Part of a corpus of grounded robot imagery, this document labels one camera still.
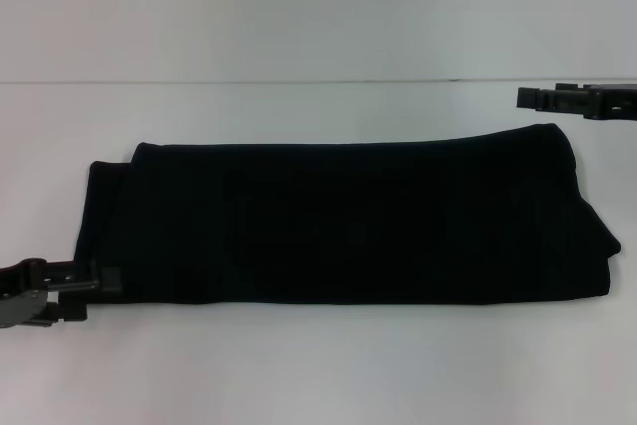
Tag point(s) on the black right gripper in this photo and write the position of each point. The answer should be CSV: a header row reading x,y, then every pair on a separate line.
x,y
614,104

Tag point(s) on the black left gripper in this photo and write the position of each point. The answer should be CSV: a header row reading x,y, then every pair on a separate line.
x,y
20,303

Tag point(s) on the black T-shirt with FREE print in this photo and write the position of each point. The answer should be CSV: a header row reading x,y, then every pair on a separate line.
x,y
348,221

